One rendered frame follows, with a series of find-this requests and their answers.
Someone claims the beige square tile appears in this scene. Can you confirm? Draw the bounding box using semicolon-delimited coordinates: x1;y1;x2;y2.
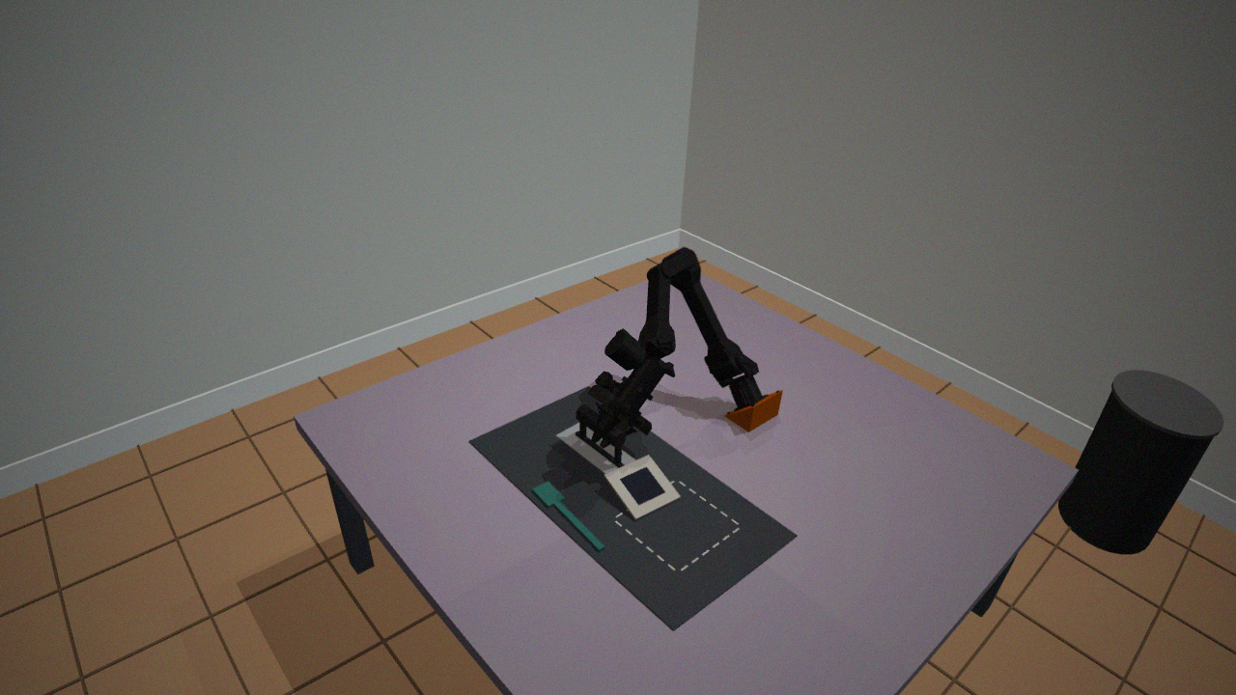
604;455;680;519

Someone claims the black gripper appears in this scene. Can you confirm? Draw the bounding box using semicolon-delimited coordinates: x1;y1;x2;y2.
588;375;654;443

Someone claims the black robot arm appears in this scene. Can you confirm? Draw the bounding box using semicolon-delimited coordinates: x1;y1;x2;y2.
604;247;768;412

